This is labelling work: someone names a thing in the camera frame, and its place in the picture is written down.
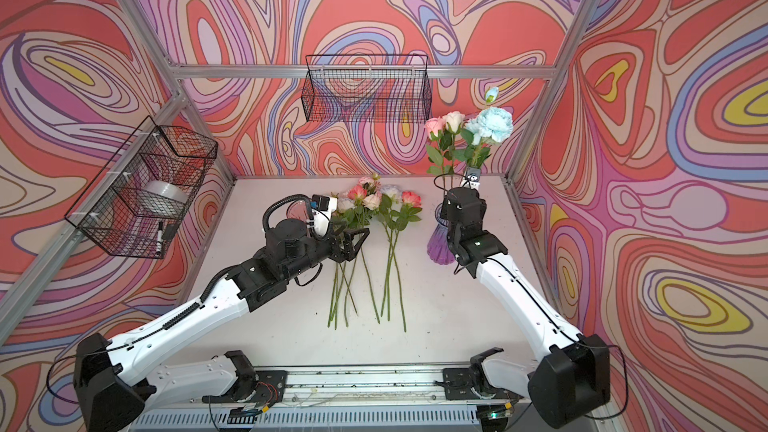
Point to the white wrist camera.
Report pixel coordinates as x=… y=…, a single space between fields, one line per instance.
x=322 y=209
x=471 y=178

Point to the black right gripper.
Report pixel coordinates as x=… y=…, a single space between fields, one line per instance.
x=445 y=208

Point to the purple blue glass vase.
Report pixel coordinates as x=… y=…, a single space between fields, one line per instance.
x=437 y=246

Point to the light blue flower stem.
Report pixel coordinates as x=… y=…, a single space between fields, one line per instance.
x=490 y=127

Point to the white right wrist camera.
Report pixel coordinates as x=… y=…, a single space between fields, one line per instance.
x=471 y=178

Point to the pale pink rose bunch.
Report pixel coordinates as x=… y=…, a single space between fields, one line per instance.
x=356 y=209

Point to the black wire basket back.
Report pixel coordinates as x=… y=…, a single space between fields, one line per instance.
x=367 y=88

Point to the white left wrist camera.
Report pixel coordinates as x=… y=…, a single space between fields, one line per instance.
x=322 y=209

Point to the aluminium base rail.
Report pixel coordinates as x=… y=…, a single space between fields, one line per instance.
x=487 y=393

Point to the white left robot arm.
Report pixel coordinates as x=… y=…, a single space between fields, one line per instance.
x=116 y=380

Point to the silver tape roll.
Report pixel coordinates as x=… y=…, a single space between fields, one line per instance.
x=166 y=190

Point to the red pink rose stem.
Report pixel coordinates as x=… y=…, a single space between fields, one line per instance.
x=407 y=212

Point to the light pink rose stem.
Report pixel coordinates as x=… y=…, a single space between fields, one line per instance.
x=440 y=147

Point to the white cream rose stem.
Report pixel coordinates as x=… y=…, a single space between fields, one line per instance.
x=453 y=125

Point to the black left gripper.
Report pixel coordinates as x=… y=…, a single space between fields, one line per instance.
x=348 y=253

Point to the black wire basket left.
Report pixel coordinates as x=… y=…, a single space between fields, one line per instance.
x=122 y=220

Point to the black wire basket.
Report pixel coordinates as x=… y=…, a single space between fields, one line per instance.
x=122 y=220
x=367 y=88

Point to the red rimmed glass vase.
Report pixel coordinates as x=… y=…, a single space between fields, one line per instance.
x=300 y=209

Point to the black marker pen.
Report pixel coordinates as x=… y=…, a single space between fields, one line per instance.
x=159 y=251

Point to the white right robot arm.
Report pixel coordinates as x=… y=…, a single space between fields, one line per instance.
x=528 y=324

